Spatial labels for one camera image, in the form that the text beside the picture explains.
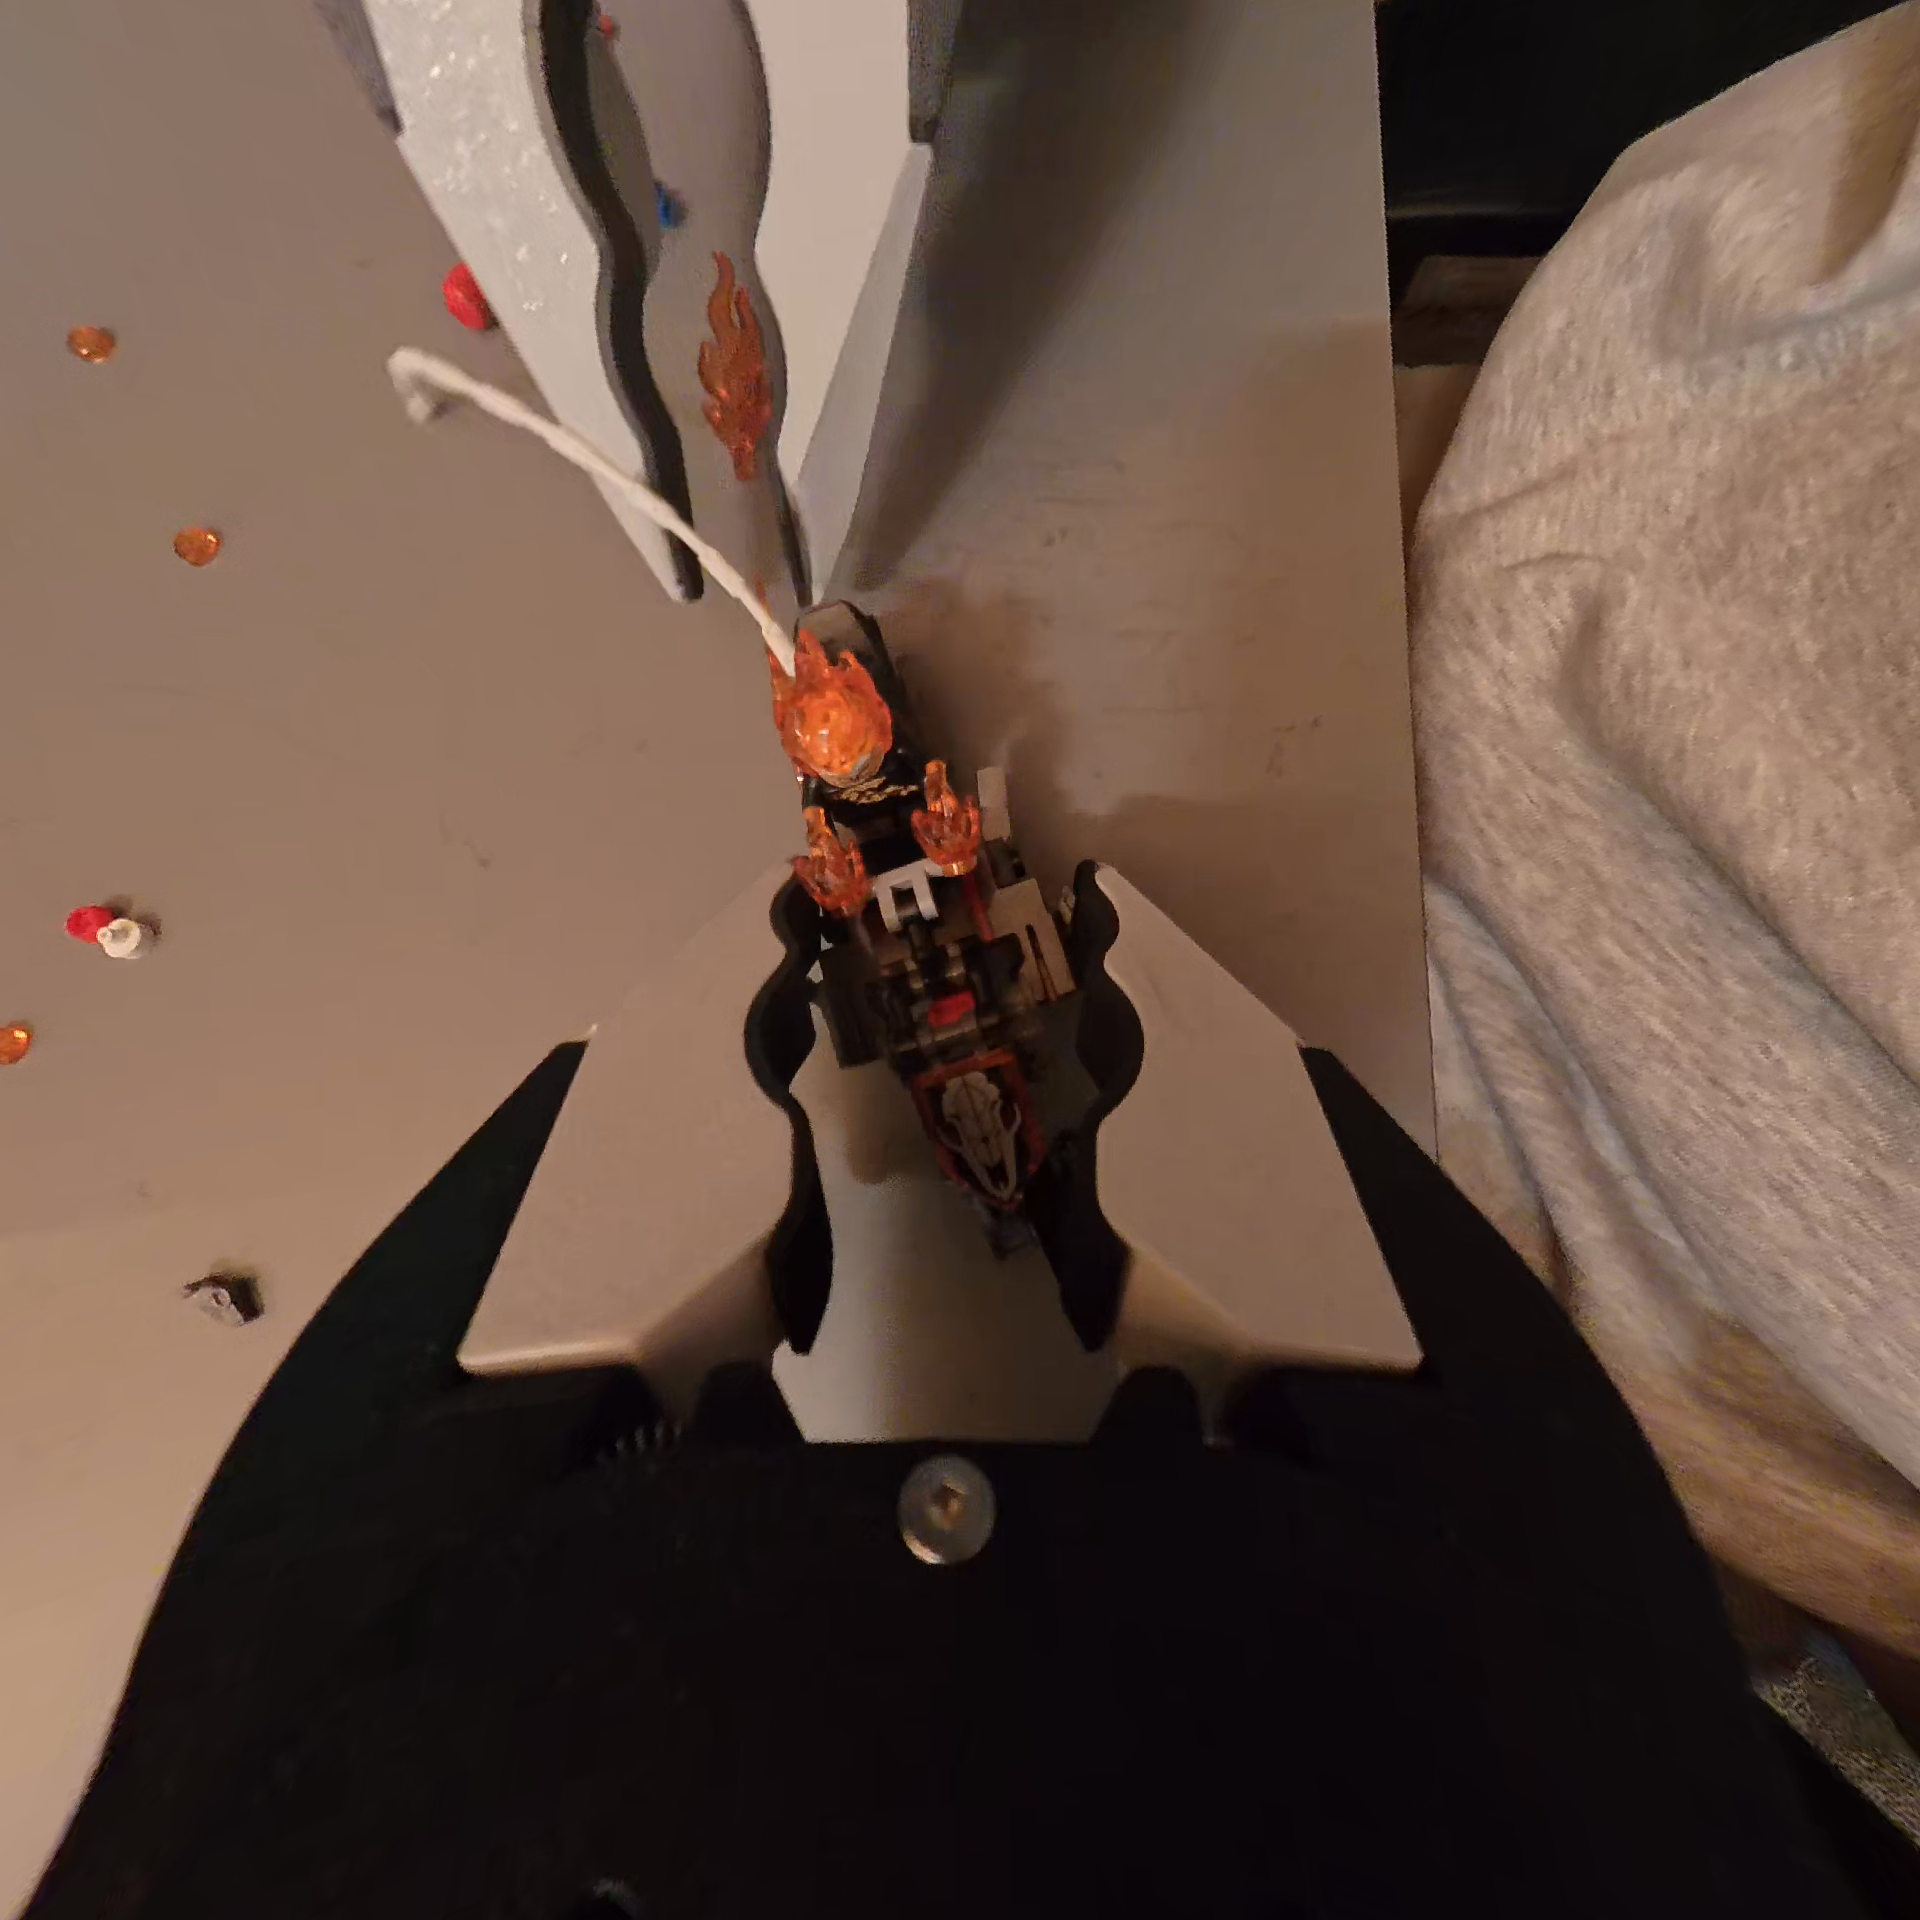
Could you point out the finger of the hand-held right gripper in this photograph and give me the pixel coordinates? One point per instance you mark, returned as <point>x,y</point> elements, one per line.
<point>840,226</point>
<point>495,150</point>

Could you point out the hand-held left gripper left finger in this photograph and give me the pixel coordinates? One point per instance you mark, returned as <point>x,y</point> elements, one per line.
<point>646,1200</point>

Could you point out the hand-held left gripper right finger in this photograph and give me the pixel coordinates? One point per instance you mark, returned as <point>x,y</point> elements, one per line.
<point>1245,1200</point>

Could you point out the black lego motorcycle with rider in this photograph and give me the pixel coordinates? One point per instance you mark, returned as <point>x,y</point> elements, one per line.
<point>931,974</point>

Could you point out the small black lego piece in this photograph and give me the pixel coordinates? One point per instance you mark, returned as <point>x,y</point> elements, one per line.
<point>224,1299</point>

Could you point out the white round lego stud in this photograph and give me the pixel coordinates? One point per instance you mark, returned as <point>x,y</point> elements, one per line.
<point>130,940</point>

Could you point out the red round lego stud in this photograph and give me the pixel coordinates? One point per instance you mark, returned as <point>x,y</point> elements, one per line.
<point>85,923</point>

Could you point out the person's grey hoodie torso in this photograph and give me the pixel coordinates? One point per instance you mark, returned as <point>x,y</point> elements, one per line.
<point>1652,676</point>

